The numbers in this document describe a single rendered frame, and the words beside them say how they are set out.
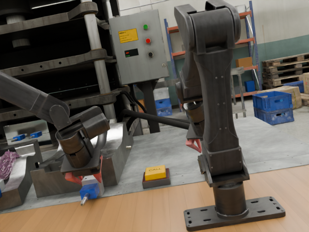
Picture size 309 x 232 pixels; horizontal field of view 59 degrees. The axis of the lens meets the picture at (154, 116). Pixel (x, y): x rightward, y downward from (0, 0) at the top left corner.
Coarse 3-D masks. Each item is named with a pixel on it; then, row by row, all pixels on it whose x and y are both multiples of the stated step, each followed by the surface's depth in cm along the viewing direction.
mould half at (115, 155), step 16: (112, 128) 112; (112, 144) 103; (128, 144) 117; (48, 160) 95; (112, 160) 84; (32, 176) 85; (48, 176) 85; (64, 176) 85; (112, 176) 84; (48, 192) 86; (64, 192) 86
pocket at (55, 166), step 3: (57, 162) 89; (60, 162) 89; (48, 165) 88; (51, 165) 89; (54, 165) 89; (57, 165) 89; (45, 168) 86; (48, 168) 88; (51, 168) 89; (54, 168) 89; (57, 168) 89; (45, 171) 85; (48, 171) 88; (51, 171) 89; (54, 171) 85
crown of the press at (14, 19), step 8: (0, 0) 174; (8, 0) 175; (16, 0) 177; (24, 0) 181; (32, 0) 208; (40, 0) 211; (48, 0) 215; (56, 0) 218; (64, 0) 222; (0, 8) 176; (8, 8) 175; (16, 8) 176; (24, 8) 180; (0, 16) 178; (8, 16) 181; (16, 16) 181; (24, 16) 187; (32, 16) 191; (16, 40) 183; (24, 40) 185; (16, 48) 190
